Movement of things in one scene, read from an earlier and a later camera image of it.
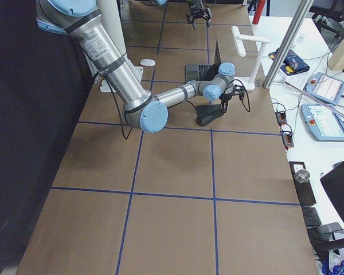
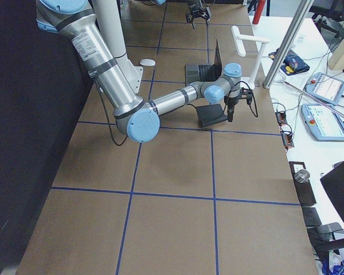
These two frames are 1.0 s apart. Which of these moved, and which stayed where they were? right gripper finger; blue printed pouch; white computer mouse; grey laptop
Moved: right gripper finger
Stayed: grey laptop; blue printed pouch; white computer mouse
